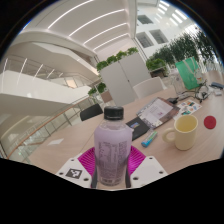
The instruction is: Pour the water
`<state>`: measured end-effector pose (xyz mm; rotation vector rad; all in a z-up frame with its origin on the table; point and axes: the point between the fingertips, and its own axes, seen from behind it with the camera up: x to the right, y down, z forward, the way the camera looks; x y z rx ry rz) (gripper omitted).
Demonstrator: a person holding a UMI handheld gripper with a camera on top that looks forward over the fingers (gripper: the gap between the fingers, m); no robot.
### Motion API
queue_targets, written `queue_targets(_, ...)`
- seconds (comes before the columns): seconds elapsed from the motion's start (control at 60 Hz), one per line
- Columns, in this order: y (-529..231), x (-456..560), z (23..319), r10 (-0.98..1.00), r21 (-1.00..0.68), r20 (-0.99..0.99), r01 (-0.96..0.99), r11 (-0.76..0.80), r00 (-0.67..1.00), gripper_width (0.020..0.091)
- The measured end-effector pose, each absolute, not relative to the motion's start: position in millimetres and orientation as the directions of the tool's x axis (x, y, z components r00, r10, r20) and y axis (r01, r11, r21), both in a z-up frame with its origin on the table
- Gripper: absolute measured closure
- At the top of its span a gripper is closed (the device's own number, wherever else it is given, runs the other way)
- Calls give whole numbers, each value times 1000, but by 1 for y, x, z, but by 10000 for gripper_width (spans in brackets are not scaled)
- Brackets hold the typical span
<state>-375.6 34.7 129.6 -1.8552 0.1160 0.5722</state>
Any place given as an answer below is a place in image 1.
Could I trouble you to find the purple drink bottle black cap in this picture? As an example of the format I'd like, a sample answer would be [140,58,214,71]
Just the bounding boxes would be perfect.
[93,105,134,187]

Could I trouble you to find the flat round red coaster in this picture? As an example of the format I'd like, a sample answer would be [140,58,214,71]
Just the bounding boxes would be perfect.
[203,115,218,130]

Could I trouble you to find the wooden planter with plants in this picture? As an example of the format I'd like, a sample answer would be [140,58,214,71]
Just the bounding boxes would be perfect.
[87,82,113,104]

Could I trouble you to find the clear shaker bottle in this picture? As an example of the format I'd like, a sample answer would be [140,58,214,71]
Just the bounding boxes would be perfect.
[168,71,186,96]

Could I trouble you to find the black notebook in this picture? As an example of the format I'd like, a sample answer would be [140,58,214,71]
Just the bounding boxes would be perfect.
[125,116,151,142]

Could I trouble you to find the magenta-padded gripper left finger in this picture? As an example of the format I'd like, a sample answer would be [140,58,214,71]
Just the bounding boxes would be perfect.
[55,146,98,190]

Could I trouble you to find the black chair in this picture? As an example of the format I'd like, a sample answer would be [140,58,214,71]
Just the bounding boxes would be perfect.
[79,103,104,122]

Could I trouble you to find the colourful sticker sheet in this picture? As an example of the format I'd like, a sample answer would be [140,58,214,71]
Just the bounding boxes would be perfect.
[176,99,203,117]

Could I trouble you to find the white paper sheet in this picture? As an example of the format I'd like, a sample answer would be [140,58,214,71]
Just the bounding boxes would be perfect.
[47,137,64,146]

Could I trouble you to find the tangled black cables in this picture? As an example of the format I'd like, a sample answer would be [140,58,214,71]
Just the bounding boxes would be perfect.
[166,82,215,104]

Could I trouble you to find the blue green marker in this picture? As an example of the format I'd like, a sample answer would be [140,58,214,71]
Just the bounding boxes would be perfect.
[140,129,159,148]

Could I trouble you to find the ceiling light strips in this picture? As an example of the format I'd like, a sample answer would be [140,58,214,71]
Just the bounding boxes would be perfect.
[46,0,134,51]

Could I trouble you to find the pale yellow mug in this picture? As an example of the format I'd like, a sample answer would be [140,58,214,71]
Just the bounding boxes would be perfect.
[162,114,199,151]

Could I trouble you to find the open printed magazine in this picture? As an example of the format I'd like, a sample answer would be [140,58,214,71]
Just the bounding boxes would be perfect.
[136,97,181,130]

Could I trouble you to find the white cabinet with plants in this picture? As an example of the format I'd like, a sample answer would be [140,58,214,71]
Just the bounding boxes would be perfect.
[96,47,152,107]

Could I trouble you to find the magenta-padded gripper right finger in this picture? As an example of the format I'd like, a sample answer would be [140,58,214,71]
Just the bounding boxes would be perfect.
[125,145,168,188]

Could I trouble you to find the green tote bag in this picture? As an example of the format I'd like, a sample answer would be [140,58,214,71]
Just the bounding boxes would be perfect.
[175,56,203,91]

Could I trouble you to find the white chair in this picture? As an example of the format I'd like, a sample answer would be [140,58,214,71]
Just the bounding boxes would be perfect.
[132,77,166,100]

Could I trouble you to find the row of green hedge plants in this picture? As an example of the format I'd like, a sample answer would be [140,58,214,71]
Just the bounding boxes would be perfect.
[145,29,222,72]

